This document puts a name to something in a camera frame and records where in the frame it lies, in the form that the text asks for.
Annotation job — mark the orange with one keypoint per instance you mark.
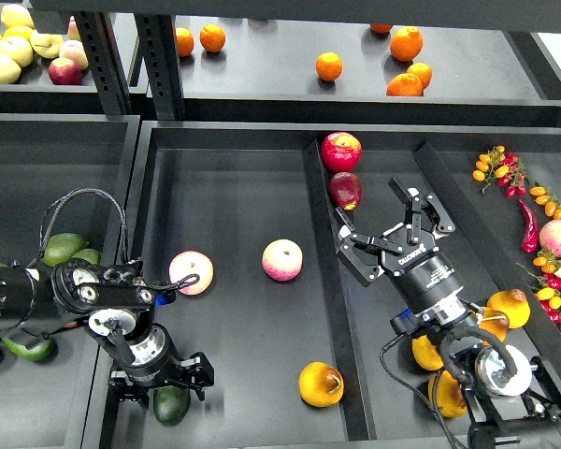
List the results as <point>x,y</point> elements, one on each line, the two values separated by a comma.
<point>381,28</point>
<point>184,41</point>
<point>212,38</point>
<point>405,84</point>
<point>423,72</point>
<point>406,43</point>
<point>328,66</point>

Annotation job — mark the orange cherry tomato bunch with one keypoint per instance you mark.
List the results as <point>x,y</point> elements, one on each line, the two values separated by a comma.
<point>545,197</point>

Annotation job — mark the dark green avocado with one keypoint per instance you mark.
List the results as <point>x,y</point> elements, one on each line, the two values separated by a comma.
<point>170,404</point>

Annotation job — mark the black left tray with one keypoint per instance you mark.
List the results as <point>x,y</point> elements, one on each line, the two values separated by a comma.
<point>59,403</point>

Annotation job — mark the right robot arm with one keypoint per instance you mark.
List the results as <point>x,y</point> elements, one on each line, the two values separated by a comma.
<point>512,401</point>

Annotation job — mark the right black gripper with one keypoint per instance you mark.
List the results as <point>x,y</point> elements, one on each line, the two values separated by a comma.
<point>423,275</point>

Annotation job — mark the pink apple left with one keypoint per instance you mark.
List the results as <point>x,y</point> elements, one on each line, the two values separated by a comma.
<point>191,263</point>

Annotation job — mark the black tray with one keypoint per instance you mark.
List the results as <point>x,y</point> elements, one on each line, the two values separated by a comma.
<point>228,190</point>
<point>59,403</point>

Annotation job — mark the black shelf post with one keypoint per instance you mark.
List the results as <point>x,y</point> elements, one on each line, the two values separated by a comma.
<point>158,47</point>
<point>98,39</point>

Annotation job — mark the dark red apple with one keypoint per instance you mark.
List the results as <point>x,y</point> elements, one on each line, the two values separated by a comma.
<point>345,190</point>

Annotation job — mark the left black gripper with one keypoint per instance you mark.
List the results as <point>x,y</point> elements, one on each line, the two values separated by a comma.
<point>157,364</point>

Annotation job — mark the mixed cherry tomato bunch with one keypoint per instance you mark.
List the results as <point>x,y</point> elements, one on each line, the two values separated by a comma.
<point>545,284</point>

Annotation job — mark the pink apple centre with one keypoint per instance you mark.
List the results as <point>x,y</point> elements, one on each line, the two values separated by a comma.
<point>282,260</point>

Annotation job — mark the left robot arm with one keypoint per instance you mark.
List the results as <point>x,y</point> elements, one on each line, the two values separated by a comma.
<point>113,304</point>

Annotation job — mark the black tray divider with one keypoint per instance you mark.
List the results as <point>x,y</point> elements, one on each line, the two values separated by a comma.
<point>359,427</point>
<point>492,226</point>

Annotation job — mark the black centre tray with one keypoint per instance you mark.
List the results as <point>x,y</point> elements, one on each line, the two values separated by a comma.
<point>228,190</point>

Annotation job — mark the bright red apple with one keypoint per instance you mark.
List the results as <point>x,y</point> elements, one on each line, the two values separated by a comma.
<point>341,151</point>

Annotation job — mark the red chili pepper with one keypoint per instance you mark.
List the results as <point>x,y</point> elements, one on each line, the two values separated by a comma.
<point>530,238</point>

